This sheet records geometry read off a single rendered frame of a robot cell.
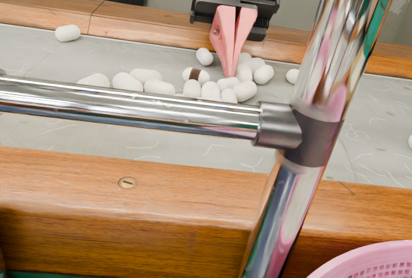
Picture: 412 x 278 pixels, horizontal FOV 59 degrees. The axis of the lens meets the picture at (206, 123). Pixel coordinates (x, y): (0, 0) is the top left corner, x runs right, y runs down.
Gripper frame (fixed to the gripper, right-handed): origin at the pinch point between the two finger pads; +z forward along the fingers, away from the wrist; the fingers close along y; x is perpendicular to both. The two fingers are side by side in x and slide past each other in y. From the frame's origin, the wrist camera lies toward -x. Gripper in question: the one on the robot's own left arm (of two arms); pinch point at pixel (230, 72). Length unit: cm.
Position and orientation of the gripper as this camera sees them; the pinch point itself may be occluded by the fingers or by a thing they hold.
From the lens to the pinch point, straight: 42.5
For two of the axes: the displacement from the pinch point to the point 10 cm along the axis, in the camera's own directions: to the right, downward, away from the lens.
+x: -1.4, 3.0, 9.4
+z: -0.6, 9.5, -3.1
